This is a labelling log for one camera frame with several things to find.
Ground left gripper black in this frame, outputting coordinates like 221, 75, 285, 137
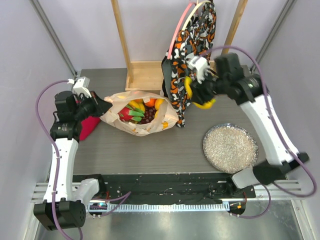
73, 91, 112, 122

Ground fake yellow banana bunch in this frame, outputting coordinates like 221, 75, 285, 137
184, 76, 216, 110

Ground banana print plastic bag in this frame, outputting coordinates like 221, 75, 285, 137
100, 90, 178, 137

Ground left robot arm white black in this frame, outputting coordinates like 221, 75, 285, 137
33, 91, 112, 231

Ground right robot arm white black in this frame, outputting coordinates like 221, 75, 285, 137
188, 53, 310, 198

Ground fake red dragon fruit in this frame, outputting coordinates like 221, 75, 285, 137
118, 105, 145, 122

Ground fake purple grapes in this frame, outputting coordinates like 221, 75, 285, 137
139, 107, 157, 124

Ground fake orange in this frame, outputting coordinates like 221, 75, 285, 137
144, 98, 157, 108

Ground fake yellow lemon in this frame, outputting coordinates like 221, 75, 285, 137
154, 98, 165, 111

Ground red cloth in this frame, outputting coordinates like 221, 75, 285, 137
74, 99, 101, 142

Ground orange camouflage garment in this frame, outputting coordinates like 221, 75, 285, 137
169, 0, 217, 128

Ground wooden clothes rack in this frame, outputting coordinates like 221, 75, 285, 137
111, 0, 248, 93

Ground pink clothes hanger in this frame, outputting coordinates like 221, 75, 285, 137
167, 1, 196, 60

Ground speckled silver plate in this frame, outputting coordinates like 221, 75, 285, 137
202, 123, 259, 174

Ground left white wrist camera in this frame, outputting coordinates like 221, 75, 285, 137
67, 76, 92, 98

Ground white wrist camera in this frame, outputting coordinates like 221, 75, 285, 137
67, 76, 92, 98
187, 56, 210, 84

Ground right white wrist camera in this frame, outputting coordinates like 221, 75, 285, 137
187, 56, 210, 84

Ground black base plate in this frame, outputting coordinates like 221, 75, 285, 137
72, 172, 257, 205

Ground white cable duct strip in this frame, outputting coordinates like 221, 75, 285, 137
87, 201, 230, 214

